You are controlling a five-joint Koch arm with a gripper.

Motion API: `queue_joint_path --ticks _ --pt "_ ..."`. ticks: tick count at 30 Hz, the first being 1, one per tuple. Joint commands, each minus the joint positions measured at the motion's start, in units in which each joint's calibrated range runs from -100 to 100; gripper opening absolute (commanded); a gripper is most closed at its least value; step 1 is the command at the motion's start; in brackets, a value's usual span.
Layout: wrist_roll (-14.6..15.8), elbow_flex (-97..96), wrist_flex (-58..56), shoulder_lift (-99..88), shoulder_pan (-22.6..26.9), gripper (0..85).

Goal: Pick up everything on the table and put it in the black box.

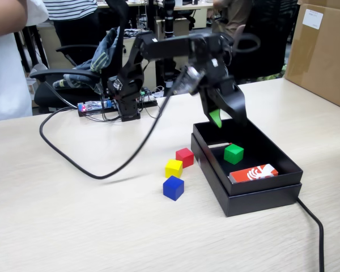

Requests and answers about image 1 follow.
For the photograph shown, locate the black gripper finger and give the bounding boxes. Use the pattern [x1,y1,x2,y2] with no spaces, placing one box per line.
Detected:
[217,75,248,128]
[199,84,225,129]

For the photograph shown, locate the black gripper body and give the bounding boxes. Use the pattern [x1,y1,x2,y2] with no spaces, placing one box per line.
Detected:
[188,32,235,94]

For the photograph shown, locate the green wooden cube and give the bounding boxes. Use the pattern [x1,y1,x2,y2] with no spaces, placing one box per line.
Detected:
[223,143,244,165]

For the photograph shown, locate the red wooden cube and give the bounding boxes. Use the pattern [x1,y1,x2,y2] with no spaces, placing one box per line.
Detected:
[175,147,194,168]

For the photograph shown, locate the yellow wooden cube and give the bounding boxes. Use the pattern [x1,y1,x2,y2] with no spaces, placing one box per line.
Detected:
[164,159,184,179]

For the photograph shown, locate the blue wooden cube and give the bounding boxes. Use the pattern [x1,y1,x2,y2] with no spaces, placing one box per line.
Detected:
[163,175,185,202]

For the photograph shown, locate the bare forearm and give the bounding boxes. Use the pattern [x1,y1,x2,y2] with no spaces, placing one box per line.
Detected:
[0,0,28,40]

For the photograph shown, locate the black cardboard box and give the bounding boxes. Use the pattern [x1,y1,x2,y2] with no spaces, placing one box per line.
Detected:
[192,116,304,196]

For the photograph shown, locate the black open box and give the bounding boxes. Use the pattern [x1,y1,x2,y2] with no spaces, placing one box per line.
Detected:
[190,133,303,218]

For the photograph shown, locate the large brown cardboard box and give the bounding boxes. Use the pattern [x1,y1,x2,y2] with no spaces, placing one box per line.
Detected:
[284,0,340,113]

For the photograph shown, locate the narrow beige cabinet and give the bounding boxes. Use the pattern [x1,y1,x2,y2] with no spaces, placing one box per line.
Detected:
[155,16,192,38]

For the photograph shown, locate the seated person in brown shirt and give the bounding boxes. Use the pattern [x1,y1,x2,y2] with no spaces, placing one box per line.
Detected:
[212,0,253,43]

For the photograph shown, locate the black segmented pole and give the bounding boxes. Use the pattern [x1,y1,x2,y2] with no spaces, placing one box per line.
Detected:
[161,0,178,91]

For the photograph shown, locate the black mesh office chair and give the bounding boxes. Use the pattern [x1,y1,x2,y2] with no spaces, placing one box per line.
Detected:
[212,0,298,85]

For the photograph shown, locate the orange white matchbox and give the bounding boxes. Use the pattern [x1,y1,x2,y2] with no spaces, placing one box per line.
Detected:
[228,163,279,184]

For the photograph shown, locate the blue green striped garment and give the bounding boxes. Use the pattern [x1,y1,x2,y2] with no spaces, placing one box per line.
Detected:
[53,27,123,90]

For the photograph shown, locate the electronics board with red light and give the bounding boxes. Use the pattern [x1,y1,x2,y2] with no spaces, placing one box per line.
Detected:
[77,99,114,113]

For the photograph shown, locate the person in striped shirt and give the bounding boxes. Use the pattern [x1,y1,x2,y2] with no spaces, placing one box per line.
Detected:
[42,0,103,67]

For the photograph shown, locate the black office chair with armrests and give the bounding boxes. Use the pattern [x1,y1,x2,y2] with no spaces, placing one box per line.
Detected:
[29,0,131,114]

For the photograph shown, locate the wide beige cabinet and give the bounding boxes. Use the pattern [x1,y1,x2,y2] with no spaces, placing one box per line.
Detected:
[36,22,156,83]

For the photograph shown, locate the person in white shirt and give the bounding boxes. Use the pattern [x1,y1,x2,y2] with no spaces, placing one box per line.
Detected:
[0,0,50,122]

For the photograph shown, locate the thick black camera cable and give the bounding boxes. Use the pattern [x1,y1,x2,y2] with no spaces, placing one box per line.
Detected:
[39,67,188,180]

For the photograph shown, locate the thick black table cable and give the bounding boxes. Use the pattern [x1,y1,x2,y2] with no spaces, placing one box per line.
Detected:
[296,197,326,272]

